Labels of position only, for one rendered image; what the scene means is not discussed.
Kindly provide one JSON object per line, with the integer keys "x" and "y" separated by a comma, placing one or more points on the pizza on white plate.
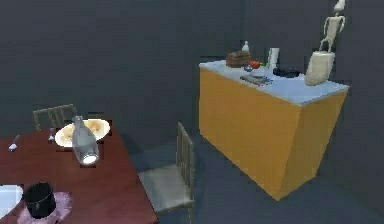
{"x": 98, "y": 128}

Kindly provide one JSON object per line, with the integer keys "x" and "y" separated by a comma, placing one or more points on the beige tote bag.
{"x": 319, "y": 68}

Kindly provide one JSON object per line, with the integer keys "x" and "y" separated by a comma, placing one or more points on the orange kitchen island counter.
{"x": 253, "y": 126}

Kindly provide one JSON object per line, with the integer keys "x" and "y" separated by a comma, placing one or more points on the grey book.
{"x": 256, "y": 79}

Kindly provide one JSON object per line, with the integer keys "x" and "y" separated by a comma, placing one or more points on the grey wooden chair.
{"x": 55, "y": 115}
{"x": 168, "y": 186}

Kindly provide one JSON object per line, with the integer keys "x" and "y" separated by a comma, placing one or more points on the red tomato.
{"x": 255, "y": 64}

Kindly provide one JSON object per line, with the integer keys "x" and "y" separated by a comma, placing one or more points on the white salt shaker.
{"x": 245, "y": 46}

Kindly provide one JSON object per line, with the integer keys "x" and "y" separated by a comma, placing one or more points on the white paper towel roll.
{"x": 273, "y": 57}

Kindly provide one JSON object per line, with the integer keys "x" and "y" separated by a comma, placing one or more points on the grey glass bottle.
{"x": 84, "y": 141}

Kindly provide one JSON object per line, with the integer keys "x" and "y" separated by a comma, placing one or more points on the dark red dining table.
{"x": 100, "y": 180}

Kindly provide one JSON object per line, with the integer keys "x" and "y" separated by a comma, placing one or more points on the silver fork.
{"x": 51, "y": 135}

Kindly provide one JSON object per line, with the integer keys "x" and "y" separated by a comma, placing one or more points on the purple cloth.
{"x": 63, "y": 203}

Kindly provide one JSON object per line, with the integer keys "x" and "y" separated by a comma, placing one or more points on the white figure statue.
{"x": 333, "y": 26}

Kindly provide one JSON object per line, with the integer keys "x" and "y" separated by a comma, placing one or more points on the black pot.
{"x": 40, "y": 200}

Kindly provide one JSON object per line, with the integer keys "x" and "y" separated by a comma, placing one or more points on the silver spoon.
{"x": 13, "y": 145}

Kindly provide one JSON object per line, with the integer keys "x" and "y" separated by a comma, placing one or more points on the white plate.
{"x": 8, "y": 198}

